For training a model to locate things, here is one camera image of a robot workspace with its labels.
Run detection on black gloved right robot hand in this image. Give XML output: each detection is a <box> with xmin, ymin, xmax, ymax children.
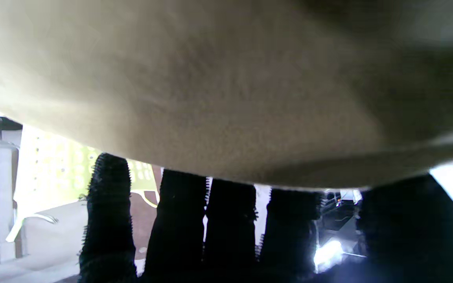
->
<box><xmin>78</xmin><ymin>153</ymin><xmax>453</xmax><ymax>283</ymax></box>

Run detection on brown pillowcase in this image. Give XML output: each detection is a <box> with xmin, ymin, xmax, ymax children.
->
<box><xmin>0</xmin><ymin>0</ymin><xmax>453</xmax><ymax>190</ymax></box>

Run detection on yellow perforated laundry basket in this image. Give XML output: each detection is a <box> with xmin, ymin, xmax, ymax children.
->
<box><xmin>6</xmin><ymin>126</ymin><xmax>161</xmax><ymax>243</ymax></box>

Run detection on brown wooden cutting board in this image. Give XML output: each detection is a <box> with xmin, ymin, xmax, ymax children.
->
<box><xmin>130</xmin><ymin>167</ymin><xmax>165</xmax><ymax>261</ymax></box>

